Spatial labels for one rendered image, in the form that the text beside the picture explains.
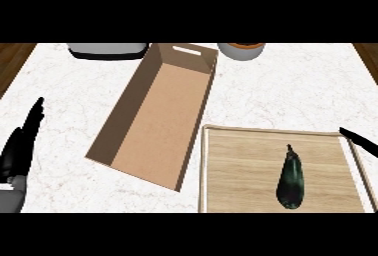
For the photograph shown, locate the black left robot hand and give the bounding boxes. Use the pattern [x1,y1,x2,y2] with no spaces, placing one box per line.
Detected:
[0,96,46,184]

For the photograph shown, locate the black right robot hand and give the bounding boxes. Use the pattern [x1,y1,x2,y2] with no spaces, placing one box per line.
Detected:
[339,126,378,158]

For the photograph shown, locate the dark green eggplant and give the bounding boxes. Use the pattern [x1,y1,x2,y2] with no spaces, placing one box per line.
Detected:
[275,143,306,210]

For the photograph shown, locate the pale wooden tray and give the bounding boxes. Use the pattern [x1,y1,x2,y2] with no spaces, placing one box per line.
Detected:
[198,124,378,214]

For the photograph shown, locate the brown cardboard box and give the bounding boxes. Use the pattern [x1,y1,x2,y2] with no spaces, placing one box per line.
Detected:
[85,43,221,193]

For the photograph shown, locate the grey and black appliance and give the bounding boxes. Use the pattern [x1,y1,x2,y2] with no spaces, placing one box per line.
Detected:
[67,43,151,61]

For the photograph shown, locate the grey pot with orange rim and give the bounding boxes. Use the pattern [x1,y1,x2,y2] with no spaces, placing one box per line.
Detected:
[216,43,268,62]

